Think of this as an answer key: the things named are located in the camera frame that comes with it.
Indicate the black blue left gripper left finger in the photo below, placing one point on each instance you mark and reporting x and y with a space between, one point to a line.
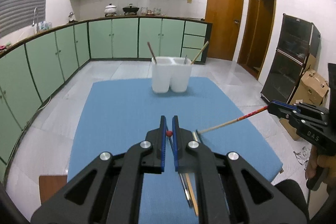
108 189

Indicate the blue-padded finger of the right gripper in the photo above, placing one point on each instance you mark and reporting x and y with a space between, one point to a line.
281 110

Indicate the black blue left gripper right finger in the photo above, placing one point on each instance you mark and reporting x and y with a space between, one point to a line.
229 189

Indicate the red-tipped wooden chopstick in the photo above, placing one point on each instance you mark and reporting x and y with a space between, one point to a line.
152 52
232 121

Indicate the green lower kitchen cabinets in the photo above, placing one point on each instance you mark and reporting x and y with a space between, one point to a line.
33 70

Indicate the kitchen faucet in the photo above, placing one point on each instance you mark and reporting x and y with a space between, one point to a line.
35 22

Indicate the person's right hand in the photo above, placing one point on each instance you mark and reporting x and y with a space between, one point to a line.
323 161

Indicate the cardboard box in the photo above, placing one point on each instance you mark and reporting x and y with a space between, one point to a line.
312 89

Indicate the plain wooden chopstick centre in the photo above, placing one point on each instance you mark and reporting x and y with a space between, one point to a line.
192 195

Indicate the metal spoon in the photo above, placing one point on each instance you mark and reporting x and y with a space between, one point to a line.
186 189

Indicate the black office chair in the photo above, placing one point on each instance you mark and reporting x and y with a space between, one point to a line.
291 190

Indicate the brown wooden stool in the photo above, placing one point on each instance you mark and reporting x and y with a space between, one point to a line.
50 184

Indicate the black glass cabinet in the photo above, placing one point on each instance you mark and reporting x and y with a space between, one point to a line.
296 53

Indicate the blue table mat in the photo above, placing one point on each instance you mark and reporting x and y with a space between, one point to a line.
119 113

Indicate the white plastic utensil holder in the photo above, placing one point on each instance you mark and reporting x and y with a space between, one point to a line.
170 74

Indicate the closed wooden door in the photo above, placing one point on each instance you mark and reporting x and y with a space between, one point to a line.
225 15

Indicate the black wok on stove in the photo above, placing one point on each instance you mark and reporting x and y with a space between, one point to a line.
130 10

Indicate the white pot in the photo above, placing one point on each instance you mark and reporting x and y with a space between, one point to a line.
110 10

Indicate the open wooden door frame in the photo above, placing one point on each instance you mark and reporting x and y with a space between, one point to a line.
257 34

